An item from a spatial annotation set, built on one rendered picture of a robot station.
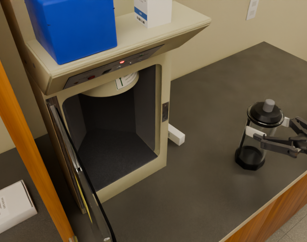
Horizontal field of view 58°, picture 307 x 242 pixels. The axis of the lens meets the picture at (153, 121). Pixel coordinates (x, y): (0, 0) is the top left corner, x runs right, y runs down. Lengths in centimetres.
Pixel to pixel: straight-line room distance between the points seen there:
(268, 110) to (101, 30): 60
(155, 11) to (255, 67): 111
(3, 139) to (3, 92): 74
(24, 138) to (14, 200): 48
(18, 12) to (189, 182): 71
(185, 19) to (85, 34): 21
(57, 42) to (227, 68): 119
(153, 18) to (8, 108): 28
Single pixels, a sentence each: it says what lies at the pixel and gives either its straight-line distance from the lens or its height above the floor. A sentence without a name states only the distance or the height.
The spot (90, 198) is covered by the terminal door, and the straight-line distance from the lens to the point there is 41.
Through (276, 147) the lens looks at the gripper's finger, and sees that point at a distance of 85.
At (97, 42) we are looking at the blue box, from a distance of 45.
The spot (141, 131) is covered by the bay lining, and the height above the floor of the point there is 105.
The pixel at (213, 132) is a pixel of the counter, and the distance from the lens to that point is 113.
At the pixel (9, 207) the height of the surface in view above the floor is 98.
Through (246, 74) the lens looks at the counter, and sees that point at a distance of 150.
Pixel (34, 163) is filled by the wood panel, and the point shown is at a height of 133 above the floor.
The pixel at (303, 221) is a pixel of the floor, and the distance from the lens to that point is 218.
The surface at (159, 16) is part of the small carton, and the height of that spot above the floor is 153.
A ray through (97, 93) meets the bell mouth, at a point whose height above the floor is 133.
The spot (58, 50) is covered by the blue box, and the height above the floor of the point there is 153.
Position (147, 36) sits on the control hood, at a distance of 50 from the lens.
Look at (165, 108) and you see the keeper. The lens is 80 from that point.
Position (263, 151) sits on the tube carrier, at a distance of 98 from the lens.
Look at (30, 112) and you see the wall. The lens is 114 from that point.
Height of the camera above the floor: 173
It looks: 43 degrees down
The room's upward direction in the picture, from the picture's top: straight up
